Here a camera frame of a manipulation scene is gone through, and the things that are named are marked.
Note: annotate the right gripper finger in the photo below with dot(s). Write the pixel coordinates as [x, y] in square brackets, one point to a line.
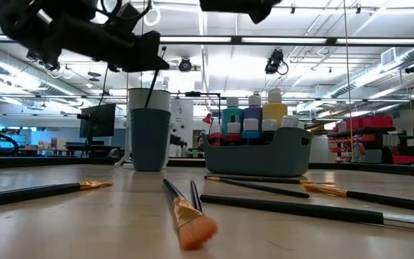
[235, 5]

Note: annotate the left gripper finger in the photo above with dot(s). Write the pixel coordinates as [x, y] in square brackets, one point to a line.
[144, 54]

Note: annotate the thin black brush silver ferrule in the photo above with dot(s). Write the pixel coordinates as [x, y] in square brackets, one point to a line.
[155, 77]

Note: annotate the dark blue plastic cup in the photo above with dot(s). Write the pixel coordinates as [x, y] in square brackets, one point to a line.
[150, 140]

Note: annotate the large periwinkle blue paint bottle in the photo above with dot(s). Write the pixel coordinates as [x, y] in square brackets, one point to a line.
[252, 109]

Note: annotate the large teal paint bottle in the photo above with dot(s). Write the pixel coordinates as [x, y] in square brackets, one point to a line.
[232, 115]

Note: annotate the small red paint bottle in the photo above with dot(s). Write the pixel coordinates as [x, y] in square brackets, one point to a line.
[216, 135]
[233, 131]

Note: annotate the large yellow paint bottle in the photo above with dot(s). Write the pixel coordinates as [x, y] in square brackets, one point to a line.
[275, 111]

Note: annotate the small white-capped paint bottle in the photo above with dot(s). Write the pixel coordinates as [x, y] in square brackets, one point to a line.
[290, 121]

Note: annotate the wide orange-bristle brush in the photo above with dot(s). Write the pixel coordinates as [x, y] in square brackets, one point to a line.
[192, 223]

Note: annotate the long black brush silver ferrule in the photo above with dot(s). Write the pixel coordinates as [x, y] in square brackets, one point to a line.
[282, 206]

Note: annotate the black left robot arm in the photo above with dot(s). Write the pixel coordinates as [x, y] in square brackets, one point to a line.
[20, 21]

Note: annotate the white plastic pitcher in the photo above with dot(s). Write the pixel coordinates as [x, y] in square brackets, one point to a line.
[137, 99]

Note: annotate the black computer monitor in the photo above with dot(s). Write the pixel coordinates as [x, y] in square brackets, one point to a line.
[97, 120]

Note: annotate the red desk lamp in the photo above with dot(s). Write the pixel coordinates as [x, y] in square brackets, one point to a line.
[207, 118]

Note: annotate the thin black brush gold ferrule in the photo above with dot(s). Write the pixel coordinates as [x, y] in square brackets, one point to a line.
[195, 194]

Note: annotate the grey-blue plastic caddy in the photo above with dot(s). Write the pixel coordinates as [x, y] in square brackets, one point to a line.
[257, 158]

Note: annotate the white air vent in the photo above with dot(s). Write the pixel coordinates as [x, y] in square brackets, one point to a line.
[388, 56]

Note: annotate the red storage bins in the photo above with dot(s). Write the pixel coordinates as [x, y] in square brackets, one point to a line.
[368, 122]

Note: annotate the black ceiling device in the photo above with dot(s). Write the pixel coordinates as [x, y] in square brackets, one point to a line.
[413, 68]

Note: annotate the red storage bin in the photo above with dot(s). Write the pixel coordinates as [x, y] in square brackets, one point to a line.
[405, 160]

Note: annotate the round black camera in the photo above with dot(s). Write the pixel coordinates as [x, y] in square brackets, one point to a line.
[185, 64]

